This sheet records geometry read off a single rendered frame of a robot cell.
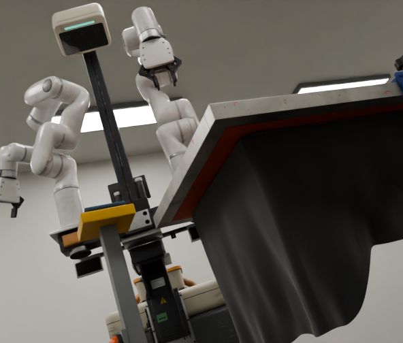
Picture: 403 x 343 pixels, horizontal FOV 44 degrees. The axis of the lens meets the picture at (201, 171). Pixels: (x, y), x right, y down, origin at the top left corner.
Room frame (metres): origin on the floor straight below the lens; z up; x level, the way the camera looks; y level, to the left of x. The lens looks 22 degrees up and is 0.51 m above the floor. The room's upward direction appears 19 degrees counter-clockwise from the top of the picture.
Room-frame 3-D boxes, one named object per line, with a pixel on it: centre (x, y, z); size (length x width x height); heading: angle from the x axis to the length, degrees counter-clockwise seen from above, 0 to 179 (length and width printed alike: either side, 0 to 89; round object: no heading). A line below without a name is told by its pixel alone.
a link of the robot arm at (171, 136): (1.74, 0.05, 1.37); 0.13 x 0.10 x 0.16; 97
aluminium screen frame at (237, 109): (1.29, -0.30, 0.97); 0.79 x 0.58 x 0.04; 114
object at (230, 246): (1.17, -0.03, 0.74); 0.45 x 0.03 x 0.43; 24
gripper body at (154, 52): (1.34, 0.01, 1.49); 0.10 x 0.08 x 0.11; 97
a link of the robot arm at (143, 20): (1.38, 0.01, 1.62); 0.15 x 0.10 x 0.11; 7
